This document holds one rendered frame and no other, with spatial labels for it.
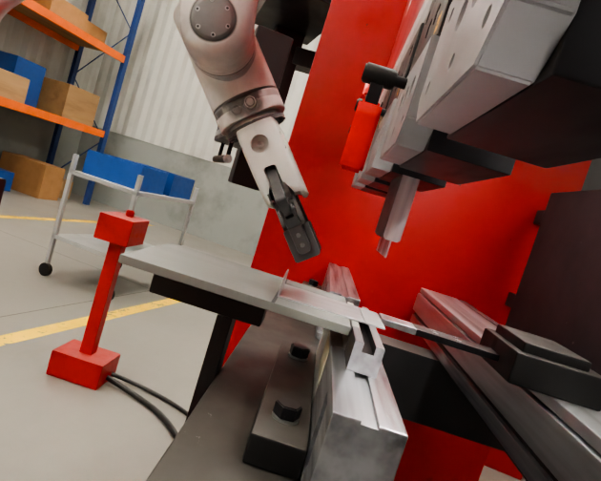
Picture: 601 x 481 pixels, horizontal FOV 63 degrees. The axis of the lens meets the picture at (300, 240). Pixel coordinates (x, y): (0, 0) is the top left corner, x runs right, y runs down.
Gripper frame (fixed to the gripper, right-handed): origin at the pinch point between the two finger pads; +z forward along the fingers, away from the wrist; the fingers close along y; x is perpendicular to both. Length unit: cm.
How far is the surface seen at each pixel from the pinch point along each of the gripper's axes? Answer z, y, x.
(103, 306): -1, 163, 111
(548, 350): 22.1, -3.1, -21.5
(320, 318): 7.7, -8.3, 0.9
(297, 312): 6.3, -8.3, 3.0
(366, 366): 12.9, -13.2, -1.9
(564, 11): -5.5, -44.2, -13.4
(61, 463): 43, 100, 115
